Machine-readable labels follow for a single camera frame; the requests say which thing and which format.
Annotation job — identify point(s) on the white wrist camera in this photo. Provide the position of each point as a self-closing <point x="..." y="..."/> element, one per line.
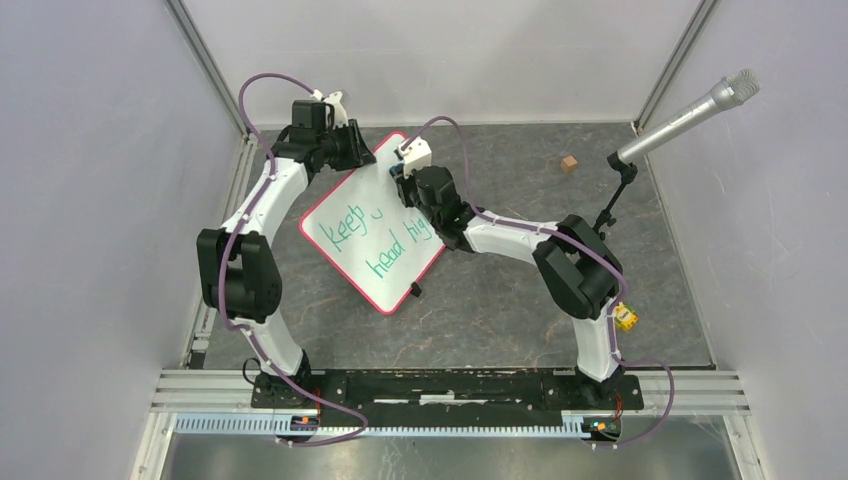
<point x="335" y="110"/>
<point x="414" y="155"/>

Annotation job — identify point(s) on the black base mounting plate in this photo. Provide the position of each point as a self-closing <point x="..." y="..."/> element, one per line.
<point x="445" y="398"/>

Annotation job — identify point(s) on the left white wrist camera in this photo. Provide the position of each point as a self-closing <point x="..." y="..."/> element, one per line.
<point x="335" y="110"/>

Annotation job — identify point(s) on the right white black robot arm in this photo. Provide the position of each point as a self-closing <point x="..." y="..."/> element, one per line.
<point x="582" y="276"/>

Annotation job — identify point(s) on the black microphone tripod stand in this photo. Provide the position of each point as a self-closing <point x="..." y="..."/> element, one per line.
<point x="627" y="173"/>

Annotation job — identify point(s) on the blue whiteboard eraser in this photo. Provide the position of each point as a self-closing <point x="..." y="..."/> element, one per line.
<point x="396" y="170"/>

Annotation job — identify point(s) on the far wooden cube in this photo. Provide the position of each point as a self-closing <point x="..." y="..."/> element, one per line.
<point x="569" y="164"/>

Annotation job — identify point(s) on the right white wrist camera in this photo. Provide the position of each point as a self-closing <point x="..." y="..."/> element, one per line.
<point x="414" y="155"/>

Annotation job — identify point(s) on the pink framed whiteboard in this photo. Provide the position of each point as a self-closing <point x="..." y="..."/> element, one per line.
<point x="363" y="230"/>

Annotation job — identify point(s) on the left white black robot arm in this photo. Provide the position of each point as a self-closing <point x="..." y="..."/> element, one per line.
<point x="238" y="273"/>

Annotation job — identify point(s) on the aluminium cable duct rail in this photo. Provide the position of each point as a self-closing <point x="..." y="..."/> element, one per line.
<point x="397" y="427"/>

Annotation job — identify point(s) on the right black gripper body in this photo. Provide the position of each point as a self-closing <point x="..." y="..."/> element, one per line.
<point x="408" y="196"/>

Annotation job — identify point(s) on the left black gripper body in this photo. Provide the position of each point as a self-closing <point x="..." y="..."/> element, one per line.
<point x="343" y="150"/>

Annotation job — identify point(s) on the silver microphone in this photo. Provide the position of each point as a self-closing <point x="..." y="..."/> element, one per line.
<point x="730" y="92"/>

